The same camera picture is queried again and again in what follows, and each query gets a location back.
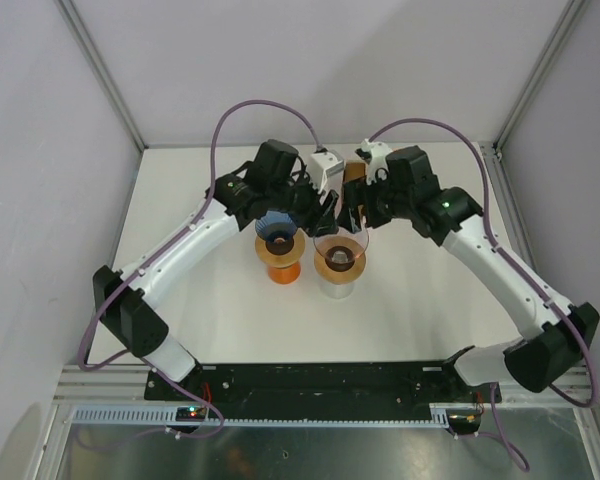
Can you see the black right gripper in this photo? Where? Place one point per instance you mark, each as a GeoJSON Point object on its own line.
{"type": "Point", "coordinates": [355, 193]}

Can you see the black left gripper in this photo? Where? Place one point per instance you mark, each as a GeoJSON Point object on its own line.
{"type": "Point", "coordinates": [311, 213]}

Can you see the pink glass dripper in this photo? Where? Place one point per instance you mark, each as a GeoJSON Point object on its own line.
{"type": "Point", "coordinates": [342, 249]}

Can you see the blue ribbed glass dripper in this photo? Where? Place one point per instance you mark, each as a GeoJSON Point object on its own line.
{"type": "Point", "coordinates": [275, 225]}

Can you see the orange glass carafe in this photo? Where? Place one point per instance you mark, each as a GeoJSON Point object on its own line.
{"type": "Point", "coordinates": [286, 275]}

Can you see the clear glass carafe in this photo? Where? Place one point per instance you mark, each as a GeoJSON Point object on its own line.
{"type": "Point", "coordinates": [336, 291]}

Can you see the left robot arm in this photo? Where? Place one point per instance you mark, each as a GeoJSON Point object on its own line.
{"type": "Point", "coordinates": [127, 300]}

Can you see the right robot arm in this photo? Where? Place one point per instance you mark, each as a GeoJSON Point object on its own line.
{"type": "Point", "coordinates": [552, 329]}

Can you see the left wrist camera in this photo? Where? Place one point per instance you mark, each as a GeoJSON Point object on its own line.
{"type": "Point", "coordinates": [323, 165]}

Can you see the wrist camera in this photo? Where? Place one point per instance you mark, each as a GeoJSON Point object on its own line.
{"type": "Point", "coordinates": [374, 154]}
{"type": "Point", "coordinates": [323, 165]}

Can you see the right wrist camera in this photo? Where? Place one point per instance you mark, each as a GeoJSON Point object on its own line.
{"type": "Point", "coordinates": [374, 154]}

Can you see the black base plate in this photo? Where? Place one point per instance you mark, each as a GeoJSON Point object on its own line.
{"type": "Point", "coordinates": [328, 389]}

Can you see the grey cable duct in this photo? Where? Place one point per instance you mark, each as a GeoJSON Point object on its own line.
{"type": "Point", "coordinates": [433, 416]}

